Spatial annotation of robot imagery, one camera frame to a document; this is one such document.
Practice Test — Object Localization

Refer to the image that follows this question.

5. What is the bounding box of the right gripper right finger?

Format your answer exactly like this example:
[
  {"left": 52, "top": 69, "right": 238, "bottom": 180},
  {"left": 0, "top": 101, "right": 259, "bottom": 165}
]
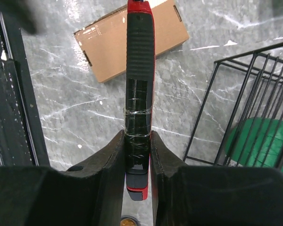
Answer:
[{"left": 150, "top": 131, "right": 187, "bottom": 226}]

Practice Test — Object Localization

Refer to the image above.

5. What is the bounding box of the brown cardboard express box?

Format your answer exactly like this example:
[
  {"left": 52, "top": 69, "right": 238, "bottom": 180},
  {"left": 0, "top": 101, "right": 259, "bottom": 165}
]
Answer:
[{"left": 74, "top": 0, "right": 189, "bottom": 83}]

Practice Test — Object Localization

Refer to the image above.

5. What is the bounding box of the dark blue soup can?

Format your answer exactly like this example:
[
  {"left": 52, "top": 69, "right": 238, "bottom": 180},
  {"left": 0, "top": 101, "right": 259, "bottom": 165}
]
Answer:
[{"left": 120, "top": 216, "right": 139, "bottom": 226}]

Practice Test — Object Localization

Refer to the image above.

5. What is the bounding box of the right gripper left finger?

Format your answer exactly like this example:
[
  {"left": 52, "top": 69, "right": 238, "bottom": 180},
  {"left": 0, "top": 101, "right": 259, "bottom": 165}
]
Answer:
[{"left": 61, "top": 130, "right": 125, "bottom": 226}]

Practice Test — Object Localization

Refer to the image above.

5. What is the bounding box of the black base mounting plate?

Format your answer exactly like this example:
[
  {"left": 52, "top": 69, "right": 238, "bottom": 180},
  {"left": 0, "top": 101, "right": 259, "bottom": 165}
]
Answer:
[{"left": 0, "top": 0, "right": 50, "bottom": 166}]

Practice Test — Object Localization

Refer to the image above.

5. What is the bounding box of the black wire rack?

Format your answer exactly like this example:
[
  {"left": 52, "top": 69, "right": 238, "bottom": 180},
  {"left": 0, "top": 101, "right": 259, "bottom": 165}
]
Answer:
[{"left": 183, "top": 42, "right": 283, "bottom": 172}]

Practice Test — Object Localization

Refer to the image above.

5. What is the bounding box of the red black utility knife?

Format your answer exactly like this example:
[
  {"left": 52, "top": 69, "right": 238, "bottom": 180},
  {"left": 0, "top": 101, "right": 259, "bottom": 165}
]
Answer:
[{"left": 124, "top": 0, "right": 156, "bottom": 201}]

